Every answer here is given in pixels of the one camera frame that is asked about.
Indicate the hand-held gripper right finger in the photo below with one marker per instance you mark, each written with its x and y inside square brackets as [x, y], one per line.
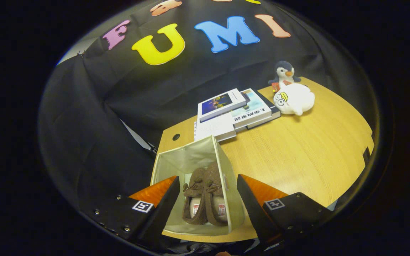
[253, 209]

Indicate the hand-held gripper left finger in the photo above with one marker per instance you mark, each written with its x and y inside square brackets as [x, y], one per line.
[162, 217]

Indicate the brown fuzzy shoe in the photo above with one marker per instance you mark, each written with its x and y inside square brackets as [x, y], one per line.
[195, 185]
[215, 181]

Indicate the green fabric storage box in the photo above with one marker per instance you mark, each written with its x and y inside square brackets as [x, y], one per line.
[187, 156]

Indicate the white cover book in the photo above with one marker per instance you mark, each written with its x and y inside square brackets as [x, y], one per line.
[214, 129]

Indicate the black book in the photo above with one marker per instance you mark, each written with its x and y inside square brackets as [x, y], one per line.
[275, 112]

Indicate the small dark blue cover book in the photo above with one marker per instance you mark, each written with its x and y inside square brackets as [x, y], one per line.
[221, 103]

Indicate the white round plush toy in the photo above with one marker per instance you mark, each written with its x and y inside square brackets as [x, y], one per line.
[297, 99]

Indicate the penguin plush toy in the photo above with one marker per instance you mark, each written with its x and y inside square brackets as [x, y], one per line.
[285, 73]

